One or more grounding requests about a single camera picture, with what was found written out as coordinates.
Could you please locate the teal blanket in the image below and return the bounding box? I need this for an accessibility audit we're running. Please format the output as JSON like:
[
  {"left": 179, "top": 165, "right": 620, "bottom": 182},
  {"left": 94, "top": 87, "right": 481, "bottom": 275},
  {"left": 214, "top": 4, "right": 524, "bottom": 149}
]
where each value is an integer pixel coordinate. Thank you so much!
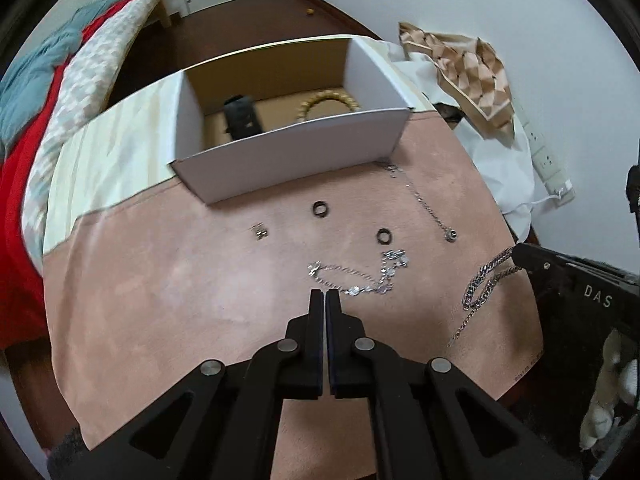
[{"left": 0, "top": 0, "right": 157, "bottom": 147}]

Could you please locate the cream fuzzy cloth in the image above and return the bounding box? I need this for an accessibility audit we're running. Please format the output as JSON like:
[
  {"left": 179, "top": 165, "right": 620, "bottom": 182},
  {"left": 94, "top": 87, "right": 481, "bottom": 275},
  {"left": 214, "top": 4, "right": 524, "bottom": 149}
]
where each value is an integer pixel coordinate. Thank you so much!
[{"left": 579, "top": 329, "right": 635, "bottom": 452}]

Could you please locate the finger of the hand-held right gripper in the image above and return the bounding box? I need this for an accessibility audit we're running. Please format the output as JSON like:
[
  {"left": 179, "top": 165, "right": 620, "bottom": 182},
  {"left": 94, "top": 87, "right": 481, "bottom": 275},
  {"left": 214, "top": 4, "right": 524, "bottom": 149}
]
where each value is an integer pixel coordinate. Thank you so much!
[{"left": 511, "top": 242, "right": 577, "bottom": 275}]

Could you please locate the chunky silver chain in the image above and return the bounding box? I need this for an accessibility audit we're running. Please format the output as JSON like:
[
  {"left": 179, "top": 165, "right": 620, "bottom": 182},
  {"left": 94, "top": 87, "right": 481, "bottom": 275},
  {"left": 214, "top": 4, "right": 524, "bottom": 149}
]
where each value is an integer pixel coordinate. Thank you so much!
[{"left": 447, "top": 246, "right": 523, "bottom": 349}]

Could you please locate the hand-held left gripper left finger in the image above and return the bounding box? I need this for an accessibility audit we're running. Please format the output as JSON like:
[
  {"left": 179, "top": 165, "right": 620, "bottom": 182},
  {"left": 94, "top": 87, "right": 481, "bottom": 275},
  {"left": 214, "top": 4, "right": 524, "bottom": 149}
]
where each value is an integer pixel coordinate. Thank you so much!
[{"left": 86, "top": 288, "right": 326, "bottom": 480}]

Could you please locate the thin silver pendant necklace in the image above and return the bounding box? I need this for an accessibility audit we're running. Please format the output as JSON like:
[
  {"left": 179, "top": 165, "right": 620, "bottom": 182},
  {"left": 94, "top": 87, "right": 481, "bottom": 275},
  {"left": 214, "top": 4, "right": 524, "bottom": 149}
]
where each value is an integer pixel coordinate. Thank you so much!
[{"left": 381, "top": 160, "right": 459, "bottom": 244}]

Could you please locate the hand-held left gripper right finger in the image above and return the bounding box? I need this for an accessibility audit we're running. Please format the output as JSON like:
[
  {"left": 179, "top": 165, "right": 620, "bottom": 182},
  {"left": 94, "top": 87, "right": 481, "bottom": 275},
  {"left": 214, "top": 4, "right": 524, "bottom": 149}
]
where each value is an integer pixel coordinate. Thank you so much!
[{"left": 326, "top": 290, "right": 584, "bottom": 480}]

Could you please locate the silver flower charm bracelet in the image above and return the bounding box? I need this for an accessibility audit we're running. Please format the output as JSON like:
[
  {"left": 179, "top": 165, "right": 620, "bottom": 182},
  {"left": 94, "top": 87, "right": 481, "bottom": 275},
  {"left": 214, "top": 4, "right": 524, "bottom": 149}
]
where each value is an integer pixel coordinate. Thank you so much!
[{"left": 306, "top": 248, "right": 411, "bottom": 297}]

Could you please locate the white power strip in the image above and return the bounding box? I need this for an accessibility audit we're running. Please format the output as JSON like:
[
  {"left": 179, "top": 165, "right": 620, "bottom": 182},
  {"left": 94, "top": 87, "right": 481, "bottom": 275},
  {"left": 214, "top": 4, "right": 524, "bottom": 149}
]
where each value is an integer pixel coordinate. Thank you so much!
[{"left": 510, "top": 94, "right": 574, "bottom": 207}]

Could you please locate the patterned pillow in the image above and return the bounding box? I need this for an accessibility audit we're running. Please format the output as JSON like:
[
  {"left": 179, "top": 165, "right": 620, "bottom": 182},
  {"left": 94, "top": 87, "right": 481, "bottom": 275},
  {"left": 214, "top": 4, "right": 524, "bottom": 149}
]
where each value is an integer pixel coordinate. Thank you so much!
[{"left": 22, "top": 0, "right": 166, "bottom": 272}]

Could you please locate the white plastic bag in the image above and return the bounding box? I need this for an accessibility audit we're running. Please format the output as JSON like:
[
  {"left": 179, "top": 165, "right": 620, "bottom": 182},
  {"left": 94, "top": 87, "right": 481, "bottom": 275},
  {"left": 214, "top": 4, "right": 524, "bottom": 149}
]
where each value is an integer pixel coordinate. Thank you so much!
[{"left": 387, "top": 42, "right": 539, "bottom": 242}]

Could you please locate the white cardboard box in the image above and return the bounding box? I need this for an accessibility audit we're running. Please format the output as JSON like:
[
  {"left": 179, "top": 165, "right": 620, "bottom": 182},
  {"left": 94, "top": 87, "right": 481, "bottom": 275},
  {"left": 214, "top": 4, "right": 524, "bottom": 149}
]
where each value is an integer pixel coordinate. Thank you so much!
[{"left": 167, "top": 35, "right": 414, "bottom": 206}]

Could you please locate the wooden bed frame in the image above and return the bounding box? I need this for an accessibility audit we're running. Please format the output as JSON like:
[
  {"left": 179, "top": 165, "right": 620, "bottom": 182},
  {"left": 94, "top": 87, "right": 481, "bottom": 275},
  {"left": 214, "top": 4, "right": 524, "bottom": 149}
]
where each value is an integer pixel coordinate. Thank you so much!
[{"left": 145, "top": 0, "right": 174, "bottom": 31}]

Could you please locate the black bracelet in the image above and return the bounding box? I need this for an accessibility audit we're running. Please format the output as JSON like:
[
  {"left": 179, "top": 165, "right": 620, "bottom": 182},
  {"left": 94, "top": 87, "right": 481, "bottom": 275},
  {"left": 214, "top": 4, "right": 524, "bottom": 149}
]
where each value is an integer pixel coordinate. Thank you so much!
[{"left": 223, "top": 95, "right": 264, "bottom": 140}]

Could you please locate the gold beaded bracelet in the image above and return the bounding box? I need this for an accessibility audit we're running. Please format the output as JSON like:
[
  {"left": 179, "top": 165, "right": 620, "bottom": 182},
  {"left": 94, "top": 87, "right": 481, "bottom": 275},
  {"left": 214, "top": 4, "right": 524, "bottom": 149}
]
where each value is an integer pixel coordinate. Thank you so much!
[{"left": 297, "top": 88, "right": 362, "bottom": 122}]

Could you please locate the pink suede mat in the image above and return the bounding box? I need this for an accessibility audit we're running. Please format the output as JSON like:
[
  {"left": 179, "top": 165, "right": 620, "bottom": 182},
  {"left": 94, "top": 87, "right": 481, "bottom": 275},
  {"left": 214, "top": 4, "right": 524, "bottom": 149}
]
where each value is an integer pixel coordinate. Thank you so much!
[{"left": 42, "top": 109, "right": 546, "bottom": 480}]

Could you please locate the dark fuzzy cloth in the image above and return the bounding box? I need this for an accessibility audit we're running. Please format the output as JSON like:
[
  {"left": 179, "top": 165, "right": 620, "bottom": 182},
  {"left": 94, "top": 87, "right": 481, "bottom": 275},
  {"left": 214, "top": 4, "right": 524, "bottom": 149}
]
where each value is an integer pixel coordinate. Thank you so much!
[{"left": 47, "top": 426, "right": 97, "bottom": 480}]

